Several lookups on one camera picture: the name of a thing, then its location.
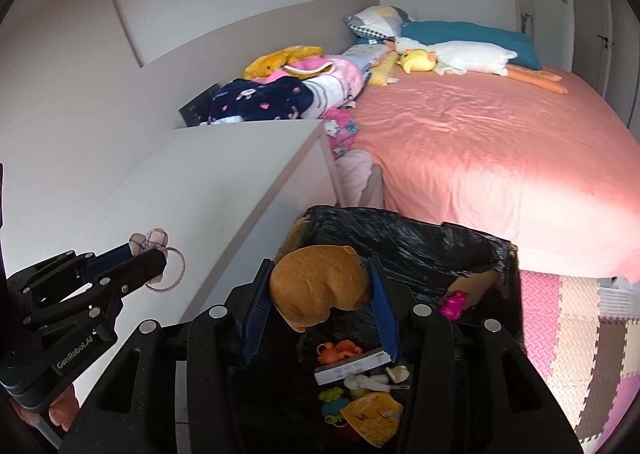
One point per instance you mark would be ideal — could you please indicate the white goose plush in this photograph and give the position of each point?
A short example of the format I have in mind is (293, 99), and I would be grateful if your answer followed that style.
(470, 57)

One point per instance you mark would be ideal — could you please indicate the pink plastic toy mold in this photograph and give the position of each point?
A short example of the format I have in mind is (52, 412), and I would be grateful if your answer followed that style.
(454, 304)

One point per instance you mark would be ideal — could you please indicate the yellow duck plush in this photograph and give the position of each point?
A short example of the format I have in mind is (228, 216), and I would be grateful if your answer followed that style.
(417, 60)

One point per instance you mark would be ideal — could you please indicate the pastel foam floor mat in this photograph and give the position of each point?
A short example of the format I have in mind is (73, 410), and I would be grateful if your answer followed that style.
(575, 334)

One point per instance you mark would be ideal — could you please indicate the orange plastic toy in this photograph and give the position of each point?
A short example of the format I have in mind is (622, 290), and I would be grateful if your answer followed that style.
(340, 351)

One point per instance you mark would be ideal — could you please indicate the pink blanket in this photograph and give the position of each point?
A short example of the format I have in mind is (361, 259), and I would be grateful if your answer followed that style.
(335, 79)

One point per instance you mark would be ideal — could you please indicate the white plastic toy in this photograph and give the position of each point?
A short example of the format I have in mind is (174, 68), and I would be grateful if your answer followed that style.
(362, 382)

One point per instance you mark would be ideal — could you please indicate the yellow dotted cushion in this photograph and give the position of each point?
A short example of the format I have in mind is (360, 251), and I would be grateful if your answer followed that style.
(382, 70)

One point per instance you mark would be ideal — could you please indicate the black wall socket panel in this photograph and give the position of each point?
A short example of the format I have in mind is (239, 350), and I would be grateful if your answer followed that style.
(200, 107)

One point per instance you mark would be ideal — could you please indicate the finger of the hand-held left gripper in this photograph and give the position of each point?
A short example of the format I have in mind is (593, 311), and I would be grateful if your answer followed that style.
(110, 256)
(142, 266)

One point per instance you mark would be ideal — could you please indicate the yellow printed snack packet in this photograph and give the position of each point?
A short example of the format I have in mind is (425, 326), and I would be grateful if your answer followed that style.
(372, 414)

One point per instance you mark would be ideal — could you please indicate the bed with pink sheet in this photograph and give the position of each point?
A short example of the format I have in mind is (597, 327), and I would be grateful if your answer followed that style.
(500, 164)

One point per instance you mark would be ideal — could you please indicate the pale blue printed pillow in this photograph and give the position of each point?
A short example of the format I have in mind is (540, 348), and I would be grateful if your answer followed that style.
(365, 54)

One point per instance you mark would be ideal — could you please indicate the white cloth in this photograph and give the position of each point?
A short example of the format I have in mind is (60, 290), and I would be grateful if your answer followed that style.
(355, 174)

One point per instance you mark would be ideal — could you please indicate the person's left hand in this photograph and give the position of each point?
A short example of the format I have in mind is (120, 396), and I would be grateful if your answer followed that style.
(65, 409)

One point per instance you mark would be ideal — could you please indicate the white desk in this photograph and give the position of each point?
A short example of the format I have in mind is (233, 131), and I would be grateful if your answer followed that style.
(225, 174)

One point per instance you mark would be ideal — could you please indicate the grey yellow checked pillow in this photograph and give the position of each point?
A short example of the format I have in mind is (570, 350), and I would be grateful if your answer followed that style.
(377, 22)

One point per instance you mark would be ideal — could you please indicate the black bag lined cardboard box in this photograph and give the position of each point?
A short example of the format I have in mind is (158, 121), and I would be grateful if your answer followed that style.
(400, 239)

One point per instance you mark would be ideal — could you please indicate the pink printed cloth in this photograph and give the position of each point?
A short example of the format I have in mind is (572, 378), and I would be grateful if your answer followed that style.
(342, 132)

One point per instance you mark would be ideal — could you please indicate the long white carton box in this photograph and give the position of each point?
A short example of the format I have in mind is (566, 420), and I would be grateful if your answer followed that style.
(350, 369)

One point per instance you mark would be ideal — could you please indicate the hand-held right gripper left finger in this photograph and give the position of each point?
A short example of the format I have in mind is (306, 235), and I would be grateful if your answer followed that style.
(255, 319)

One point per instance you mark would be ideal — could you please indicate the teal pillow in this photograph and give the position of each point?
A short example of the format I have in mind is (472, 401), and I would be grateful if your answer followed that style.
(470, 33)

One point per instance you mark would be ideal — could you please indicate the small teal toy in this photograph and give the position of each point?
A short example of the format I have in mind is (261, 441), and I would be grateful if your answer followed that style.
(334, 407)

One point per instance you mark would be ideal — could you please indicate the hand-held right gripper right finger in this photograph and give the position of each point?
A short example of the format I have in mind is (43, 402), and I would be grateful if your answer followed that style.
(385, 314)

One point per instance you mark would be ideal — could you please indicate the brown hamster plush toy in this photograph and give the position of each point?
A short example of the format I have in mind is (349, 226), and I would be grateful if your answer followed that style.
(320, 284)

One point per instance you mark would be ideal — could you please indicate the small lime green toy mold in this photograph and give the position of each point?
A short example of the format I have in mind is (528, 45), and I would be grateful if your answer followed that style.
(330, 394)

